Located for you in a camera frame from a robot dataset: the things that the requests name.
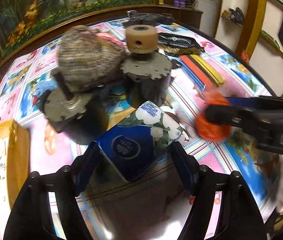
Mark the black gold pouch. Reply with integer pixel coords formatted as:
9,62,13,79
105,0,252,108
157,33,205,56

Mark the grey motor with shaft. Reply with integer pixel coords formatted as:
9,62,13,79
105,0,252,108
36,72,109,145

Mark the knitted brown beanie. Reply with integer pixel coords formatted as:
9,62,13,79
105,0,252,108
58,25,126,92

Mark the orange plastic bag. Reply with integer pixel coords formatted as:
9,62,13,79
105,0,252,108
195,90,231,142

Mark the striped felt strip pack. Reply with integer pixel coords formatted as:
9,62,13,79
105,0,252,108
180,54,227,88

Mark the motor with tan wheel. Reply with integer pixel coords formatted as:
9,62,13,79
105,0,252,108
121,25,172,108

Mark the blue tissue pack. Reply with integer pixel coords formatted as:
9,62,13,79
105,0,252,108
96,101,183,182

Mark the yellow taped tray box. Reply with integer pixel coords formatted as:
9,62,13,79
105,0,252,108
0,119,30,230

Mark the colourful patterned tablecloth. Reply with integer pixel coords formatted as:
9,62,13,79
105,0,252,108
0,24,279,239

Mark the blue towel rag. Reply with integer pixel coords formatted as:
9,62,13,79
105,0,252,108
32,79,58,97

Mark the black gadget on table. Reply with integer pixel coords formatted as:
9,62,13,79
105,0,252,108
122,10,174,28

